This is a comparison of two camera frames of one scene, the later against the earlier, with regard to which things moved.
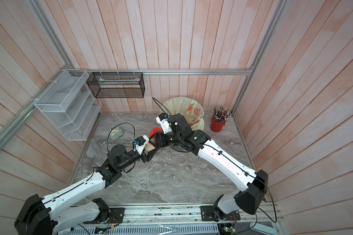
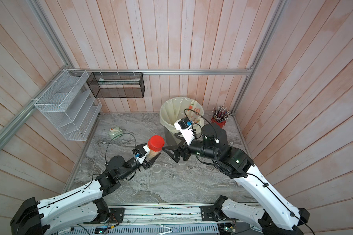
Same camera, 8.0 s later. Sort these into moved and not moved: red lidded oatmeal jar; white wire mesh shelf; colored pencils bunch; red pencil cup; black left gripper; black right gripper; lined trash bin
Moved: black right gripper; red lidded oatmeal jar; black left gripper
Not moved: lined trash bin; white wire mesh shelf; red pencil cup; colored pencils bunch
